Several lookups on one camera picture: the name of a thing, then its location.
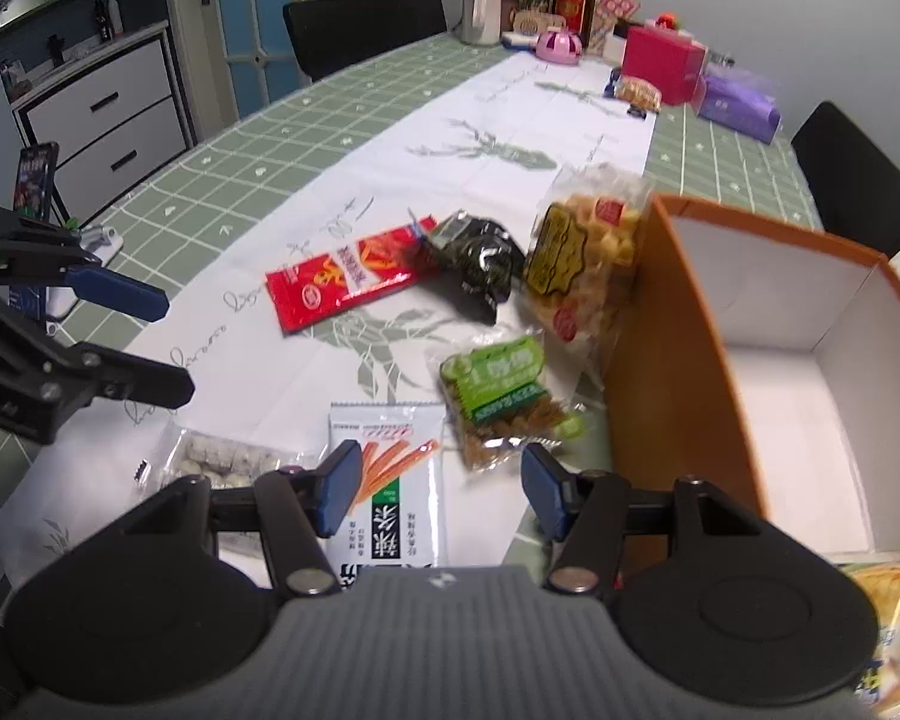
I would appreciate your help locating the small clear nut packet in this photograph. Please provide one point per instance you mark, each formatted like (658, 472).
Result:
(637, 94)

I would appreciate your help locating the orange cardboard box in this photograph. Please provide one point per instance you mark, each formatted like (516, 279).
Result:
(660, 360)

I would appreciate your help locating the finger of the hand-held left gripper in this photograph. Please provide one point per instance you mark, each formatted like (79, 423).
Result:
(120, 294)
(135, 379)

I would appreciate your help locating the black chair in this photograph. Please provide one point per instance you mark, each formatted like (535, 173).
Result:
(862, 172)
(360, 26)

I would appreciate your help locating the black snack packet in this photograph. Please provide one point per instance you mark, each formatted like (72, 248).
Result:
(480, 255)

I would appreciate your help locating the clear packet of white candies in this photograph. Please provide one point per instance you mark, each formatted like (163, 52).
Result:
(225, 457)

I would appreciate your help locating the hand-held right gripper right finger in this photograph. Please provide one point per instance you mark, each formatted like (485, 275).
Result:
(541, 491)

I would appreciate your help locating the white drawer cabinet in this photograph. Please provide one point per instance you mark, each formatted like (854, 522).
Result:
(97, 120)

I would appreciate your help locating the red snack packet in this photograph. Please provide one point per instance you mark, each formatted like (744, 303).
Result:
(337, 277)

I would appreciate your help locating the small wooden box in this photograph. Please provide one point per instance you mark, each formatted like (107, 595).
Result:
(532, 21)

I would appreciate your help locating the blue glass panel door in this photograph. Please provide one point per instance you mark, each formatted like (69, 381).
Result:
(247, 15)

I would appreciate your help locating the smartphone on stand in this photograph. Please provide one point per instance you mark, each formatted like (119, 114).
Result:
(36, 180)

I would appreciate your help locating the green raisin packet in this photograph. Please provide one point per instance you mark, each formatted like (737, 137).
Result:
(495, 382)

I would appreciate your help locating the pink round container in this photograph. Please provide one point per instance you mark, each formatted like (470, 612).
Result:
(559, 46)

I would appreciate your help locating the clear bag of yellow crackers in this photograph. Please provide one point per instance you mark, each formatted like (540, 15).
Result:
(592, 262)

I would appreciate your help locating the green checked tablecloth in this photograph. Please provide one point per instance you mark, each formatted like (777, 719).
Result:
(270, 135)

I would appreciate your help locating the plate of red fruit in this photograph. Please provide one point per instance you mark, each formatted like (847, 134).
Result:
(664, 21)

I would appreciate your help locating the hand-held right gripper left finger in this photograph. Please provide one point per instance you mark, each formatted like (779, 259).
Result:
(343, 487)

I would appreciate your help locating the purple tissue pack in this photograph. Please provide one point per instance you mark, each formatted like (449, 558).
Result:
(739, 105)

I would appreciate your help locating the white snack packet orange sticks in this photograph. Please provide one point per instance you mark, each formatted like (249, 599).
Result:
(405, 510)

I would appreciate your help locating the pink square box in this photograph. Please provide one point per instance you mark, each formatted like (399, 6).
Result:
(660, 64)

